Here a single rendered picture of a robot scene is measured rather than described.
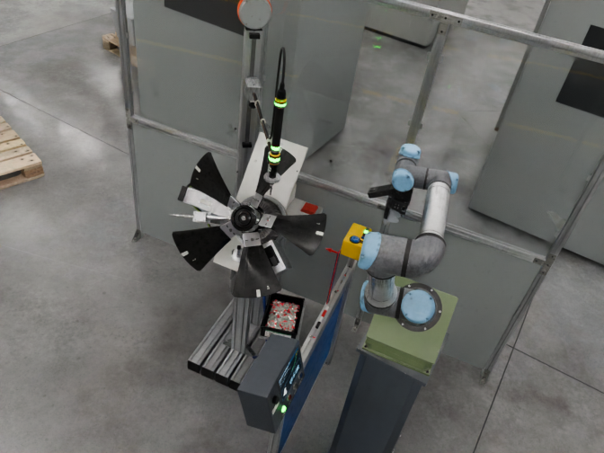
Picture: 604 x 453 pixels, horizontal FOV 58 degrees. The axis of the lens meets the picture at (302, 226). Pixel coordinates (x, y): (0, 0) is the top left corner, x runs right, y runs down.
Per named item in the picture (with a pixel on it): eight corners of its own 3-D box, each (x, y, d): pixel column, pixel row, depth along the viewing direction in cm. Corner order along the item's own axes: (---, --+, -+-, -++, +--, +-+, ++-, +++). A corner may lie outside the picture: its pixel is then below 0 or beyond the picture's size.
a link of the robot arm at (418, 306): (430, 326, 203) (432, 327, 190) (395, 318, 206) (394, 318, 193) (436, 294, 205) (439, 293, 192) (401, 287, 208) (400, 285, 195)
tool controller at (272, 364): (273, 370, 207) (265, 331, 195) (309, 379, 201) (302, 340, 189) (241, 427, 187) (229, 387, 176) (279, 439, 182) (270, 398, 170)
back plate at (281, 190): (190, 252, 277) (189, 252, 276) (236, 124, 276) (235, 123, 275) (285, 290, 265) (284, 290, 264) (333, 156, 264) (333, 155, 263)
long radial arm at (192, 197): (248, 208, 271) (240, 207, 259) (243, 223, 271) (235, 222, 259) (197, 190, 277) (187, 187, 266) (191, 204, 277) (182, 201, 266)
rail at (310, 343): (347, 268, 289) (350, 257, 284) (354, 270, 288) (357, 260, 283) (275, 404, 223) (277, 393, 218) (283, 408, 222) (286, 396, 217)
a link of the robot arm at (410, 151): (398, 151, 192) (402, 139, 199) (392, 176, 199) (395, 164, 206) (421, 156, 191) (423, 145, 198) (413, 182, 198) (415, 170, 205)
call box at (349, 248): (350, 237, 280) (353, 221, 273) (368, 244, 277) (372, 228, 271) (339, 256, 268) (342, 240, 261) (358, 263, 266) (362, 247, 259)
